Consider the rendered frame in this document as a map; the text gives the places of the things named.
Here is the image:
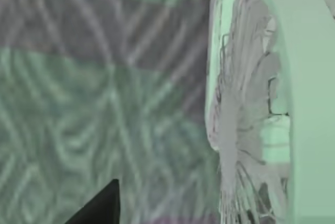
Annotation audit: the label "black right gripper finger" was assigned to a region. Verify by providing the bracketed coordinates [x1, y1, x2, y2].
[64, 178, 120, 224]

